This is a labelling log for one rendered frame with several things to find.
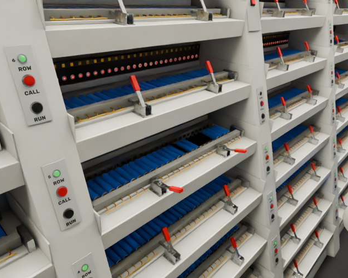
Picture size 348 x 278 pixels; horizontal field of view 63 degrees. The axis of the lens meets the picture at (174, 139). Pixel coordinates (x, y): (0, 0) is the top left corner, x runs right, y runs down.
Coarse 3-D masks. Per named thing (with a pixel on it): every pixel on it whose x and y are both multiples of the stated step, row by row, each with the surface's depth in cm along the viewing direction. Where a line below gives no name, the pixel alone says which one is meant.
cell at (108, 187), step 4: (96, 180) 69; (100, 180) 68; (104, 180) 68; (100, 184) 68; (104, 184) 67; (108, 184) 67; (104, 188) 66; (108, 188) 66; (112, 188) 66; (108, 192) 66
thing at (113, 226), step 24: (192, 120) 97; (216, 120) 105; (240, 120) 97; (144, 144) 84; (240, 144) 93; (192, 168) 79; (216, 168) 81; (144, 192) 68; (168, 192) 69; (192, 192) 76; (96, 216) 54; (120, 216) 61; (144, 216) 64
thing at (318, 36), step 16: (288, 0) 141; (320, 0) 131; (288, 32) 145; (304, 32) 140; (320, 32) 135; (304, 80) 147; (320, 80) 141; (320, 112) 146; (336, 160) 156; (336, 176) 158; (336, 192) 160; (336, 224) 164; (336, 240) 166
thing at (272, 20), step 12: (264, 0) 125; (276, 0) 103; (264, 12) 106; (276, 12) 104; (288, 12) 118; (300, 12) 127; (312, 12) 121; (324, 12) 131; (264, 24) 95; (276, 24) 101; (288, 24) 107; (300, 24) 115; (312, 24) 124
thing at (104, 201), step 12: (216, 144) 87; (228, 144) 90; (192, 156) 80; (168, 168) 74; (144, 180) 68; (120, 192) 64; (132, 192) 67; (96, 204) 60; (108, 204) 62; (120, 204) 63
